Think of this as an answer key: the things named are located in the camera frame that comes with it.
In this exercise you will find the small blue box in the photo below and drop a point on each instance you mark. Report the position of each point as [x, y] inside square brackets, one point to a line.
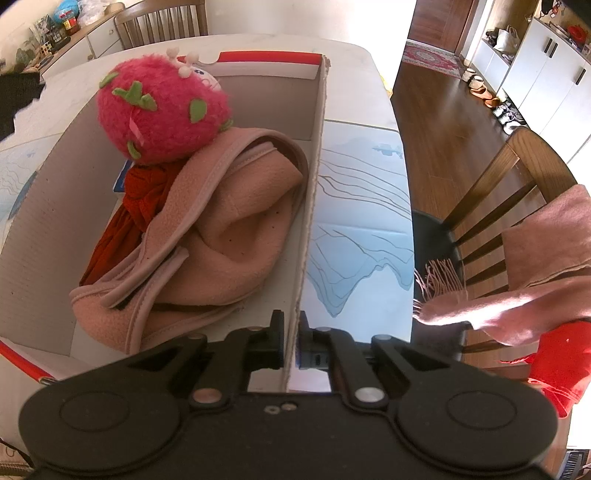
[121, 180]

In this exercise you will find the dark red scarf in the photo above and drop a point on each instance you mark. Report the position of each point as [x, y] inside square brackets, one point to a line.
[129, 217]

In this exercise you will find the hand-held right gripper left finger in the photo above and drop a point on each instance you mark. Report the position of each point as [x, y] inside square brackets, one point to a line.
[277, 341]

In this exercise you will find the jar with red label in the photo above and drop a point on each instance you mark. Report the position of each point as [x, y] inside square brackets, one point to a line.
[71, 26]

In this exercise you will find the dark cloth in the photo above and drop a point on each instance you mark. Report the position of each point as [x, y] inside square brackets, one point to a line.
[16, 99]

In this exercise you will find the white slippers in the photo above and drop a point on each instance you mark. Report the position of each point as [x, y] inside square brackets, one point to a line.
[472, 78]

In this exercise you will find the wooden sideboard cabinet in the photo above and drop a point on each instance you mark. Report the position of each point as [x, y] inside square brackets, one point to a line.
[99, 44]

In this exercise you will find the orange slippers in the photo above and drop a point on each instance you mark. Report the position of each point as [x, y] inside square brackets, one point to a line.
[485, 96]

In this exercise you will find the bright red cloth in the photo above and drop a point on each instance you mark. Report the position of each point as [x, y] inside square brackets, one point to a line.
[563, 364]

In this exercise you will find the white tote bag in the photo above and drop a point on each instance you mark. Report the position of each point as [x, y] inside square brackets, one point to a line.
[506, 42]

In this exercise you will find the pink fringed scarf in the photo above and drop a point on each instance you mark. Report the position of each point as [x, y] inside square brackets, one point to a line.
[545, 240]

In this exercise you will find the wooden dining chair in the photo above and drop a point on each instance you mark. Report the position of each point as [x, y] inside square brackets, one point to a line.
[531, 152]
[161, 23]

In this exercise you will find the pink fluffy plush toy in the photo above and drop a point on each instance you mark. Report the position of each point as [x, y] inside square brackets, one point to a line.
[161, 106]

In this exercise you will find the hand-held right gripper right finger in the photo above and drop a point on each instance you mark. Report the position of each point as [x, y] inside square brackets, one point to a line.
[304, 341]

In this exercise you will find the red bowl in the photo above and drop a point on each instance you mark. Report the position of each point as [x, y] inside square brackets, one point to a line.
[577, 34]

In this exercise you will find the pile of sneakers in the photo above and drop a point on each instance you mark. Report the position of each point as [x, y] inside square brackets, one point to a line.
[510, 117]

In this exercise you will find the pink fleece hat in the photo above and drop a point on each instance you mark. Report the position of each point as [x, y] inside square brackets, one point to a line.
[231, 230]

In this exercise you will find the brown wooden door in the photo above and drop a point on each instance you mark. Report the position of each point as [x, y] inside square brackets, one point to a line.
[443, 23]

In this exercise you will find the red patterned doormat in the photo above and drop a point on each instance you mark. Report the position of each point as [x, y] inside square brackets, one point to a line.
[431, 59]

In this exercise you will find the blue globe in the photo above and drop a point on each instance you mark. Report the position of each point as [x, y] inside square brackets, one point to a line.
[67, 10]

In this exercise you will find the red cardboard box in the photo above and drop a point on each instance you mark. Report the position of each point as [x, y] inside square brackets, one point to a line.
[46, 258]

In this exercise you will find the clear plastic bags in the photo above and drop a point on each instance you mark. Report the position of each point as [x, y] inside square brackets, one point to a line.
[94, 10]

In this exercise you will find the clear plastic container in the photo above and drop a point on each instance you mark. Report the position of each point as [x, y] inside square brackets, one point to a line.
[39, 48]

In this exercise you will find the white wall cabinet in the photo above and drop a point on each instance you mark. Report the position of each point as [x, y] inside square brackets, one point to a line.
[545, 78]

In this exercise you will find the yellow plastic bag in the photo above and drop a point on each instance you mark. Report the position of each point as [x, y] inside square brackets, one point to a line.
[385, 85]

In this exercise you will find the printed table mat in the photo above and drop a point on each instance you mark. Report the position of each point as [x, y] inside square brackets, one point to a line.
[360, 203]

